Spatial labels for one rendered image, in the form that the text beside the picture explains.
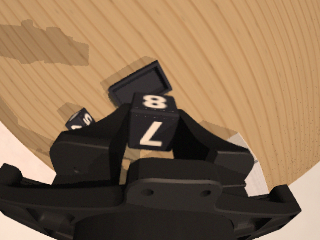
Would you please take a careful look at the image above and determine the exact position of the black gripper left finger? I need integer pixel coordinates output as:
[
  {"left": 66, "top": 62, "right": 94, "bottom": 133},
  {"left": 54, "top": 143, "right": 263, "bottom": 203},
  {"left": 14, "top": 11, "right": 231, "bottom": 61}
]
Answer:
[{"left": 49, "top": 103, "right": 131, "bottom": 188}]

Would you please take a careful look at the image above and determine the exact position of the black open tray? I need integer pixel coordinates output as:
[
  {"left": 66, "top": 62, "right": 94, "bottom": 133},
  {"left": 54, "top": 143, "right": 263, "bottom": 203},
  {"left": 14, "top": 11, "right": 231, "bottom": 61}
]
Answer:
[{"left": 108, "top": 60, "right": 173, "bottom": 106}]

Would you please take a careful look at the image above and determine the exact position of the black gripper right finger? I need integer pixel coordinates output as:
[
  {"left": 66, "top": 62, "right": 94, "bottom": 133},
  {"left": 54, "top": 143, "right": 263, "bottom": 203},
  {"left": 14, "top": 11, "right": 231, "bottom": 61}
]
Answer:
[{"left": 172, "top": 109, "right": 255, "bottom": 197}]

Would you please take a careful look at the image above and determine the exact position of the black cube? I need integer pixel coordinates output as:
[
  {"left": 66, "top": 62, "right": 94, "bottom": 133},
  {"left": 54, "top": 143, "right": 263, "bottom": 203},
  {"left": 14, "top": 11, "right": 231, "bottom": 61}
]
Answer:
[
  {"left": 127, "top": 92, "right": 180, "bottom": 152},
  {"left": 65, "top": 108, "right": 96, "bottom": 130}
]

